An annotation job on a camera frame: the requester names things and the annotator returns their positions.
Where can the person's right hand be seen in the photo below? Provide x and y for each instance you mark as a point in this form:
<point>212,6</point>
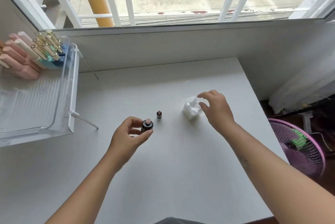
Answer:
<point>218,111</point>

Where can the person's left hand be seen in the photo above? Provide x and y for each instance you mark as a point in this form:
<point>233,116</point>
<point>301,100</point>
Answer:
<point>121,142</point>

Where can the person's right thumb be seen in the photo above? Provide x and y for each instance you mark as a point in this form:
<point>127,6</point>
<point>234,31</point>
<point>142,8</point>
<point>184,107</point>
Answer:
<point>204,107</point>

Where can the person's left thumb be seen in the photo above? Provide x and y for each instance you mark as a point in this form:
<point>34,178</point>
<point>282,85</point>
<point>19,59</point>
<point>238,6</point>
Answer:
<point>143,136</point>

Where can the black cosmetic bottle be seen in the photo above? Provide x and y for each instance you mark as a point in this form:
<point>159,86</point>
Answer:
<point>147,126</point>

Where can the person's left forearm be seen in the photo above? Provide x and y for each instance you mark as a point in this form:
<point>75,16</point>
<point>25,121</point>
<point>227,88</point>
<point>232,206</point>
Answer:
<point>86,195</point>

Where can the person's right forearm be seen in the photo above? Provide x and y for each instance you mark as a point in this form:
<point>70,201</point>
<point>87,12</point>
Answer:
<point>272,176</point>

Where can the white cotton pad box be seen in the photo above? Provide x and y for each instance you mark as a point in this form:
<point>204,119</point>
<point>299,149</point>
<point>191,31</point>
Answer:
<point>191,108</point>

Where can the small black lipstick tube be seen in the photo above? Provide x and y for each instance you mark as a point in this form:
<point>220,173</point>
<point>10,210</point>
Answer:
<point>159,115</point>

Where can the white stand with metal legs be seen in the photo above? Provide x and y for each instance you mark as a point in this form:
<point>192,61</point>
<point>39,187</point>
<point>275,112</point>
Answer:
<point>70,112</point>

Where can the person's dark grey clothing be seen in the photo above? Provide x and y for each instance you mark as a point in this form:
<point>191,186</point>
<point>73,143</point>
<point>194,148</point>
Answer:
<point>174,221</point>

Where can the purple electric fan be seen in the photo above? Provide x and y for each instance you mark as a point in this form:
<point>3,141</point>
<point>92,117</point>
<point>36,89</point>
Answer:
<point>293,148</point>

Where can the white curtain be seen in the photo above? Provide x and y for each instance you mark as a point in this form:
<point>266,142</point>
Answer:
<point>306,85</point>

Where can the blue cosmetic holder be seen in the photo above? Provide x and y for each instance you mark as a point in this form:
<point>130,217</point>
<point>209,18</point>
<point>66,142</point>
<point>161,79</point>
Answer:
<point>61,57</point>

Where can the clear plastic tray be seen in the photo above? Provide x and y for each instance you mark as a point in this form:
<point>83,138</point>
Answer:
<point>34,100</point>

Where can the teal cosmetic holder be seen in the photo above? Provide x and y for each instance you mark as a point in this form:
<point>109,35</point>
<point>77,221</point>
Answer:
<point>47,64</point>

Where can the group of gold-capped cosmetic tubes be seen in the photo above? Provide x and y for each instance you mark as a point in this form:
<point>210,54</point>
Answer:
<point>47,44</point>

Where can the group of pink cosmetic tubes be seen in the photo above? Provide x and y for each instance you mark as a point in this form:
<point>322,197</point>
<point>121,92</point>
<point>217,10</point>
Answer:
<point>22,60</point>

